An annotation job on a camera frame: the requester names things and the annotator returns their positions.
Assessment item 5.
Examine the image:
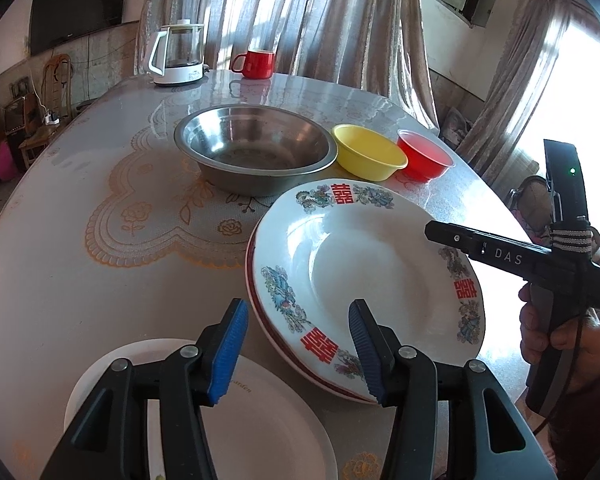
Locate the wooden chair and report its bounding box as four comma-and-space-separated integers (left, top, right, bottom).
19, 54, 76, 168

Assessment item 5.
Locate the person's right forearm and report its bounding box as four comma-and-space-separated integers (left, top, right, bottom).
545, 332, 600, 480

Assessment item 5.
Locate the stainless steel bowl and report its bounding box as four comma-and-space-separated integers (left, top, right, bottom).
173, 104, 338, 197

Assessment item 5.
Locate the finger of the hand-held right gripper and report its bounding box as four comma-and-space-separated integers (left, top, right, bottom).
424, 219, 485, 257

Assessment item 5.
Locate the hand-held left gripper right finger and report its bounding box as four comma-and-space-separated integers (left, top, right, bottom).
347, 299, 556, 480

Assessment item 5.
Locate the narrow sheer curtain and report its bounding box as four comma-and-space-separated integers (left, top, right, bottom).
455, 0, 588, 176

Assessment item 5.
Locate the yellow plastic bowl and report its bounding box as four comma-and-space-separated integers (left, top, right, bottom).
331, 124, 409, 182

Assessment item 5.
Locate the pink bag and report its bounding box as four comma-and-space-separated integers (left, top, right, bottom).
0, 141, 15, 181

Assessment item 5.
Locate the red plastic bowl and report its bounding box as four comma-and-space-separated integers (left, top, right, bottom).
397, 129, 454, 184

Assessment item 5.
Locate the large bird patterned plate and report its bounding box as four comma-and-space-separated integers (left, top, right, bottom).
250, 178, 486, 392

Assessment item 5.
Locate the wall mounted television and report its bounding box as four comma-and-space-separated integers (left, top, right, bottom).
30, 0, 131, 57

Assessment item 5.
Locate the black cable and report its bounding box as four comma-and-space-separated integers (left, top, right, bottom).
529, 310, 583, 438

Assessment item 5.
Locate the white glass electric kettle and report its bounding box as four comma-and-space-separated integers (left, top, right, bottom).
148, 19, 206, 87

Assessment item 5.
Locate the ornate chair back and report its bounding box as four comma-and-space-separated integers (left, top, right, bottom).
510, 175, 556, 241

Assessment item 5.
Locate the wide sheer curtain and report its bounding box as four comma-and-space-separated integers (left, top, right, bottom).
135, 0, 441, 131

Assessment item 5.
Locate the dark box appliance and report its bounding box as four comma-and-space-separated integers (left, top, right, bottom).
2, 95, 29, 136

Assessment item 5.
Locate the grey bundle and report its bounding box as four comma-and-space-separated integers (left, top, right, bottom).
440, 107, 476, 147

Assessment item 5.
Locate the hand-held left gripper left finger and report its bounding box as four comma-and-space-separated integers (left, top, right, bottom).
40, 298, 251, 480

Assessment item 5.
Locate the red rimmed plate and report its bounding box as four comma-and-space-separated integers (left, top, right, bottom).
245, 225, 381, 405

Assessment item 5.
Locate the red mug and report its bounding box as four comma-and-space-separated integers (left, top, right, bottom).
230, 49, 274, 80

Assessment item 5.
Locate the person's right hand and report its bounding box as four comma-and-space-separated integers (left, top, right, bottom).
518, 227, 600, 368

